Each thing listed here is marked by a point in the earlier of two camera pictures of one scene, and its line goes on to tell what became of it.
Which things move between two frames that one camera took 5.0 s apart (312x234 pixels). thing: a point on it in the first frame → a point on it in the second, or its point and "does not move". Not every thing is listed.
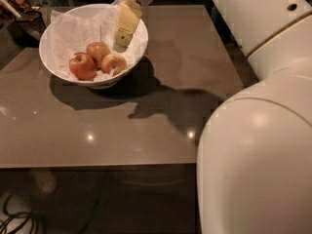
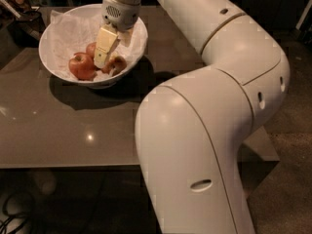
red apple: [115, 62] does not move
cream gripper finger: [129, 17] → [105, 43]
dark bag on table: [23, 23] does not move
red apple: [83, 66] does not move
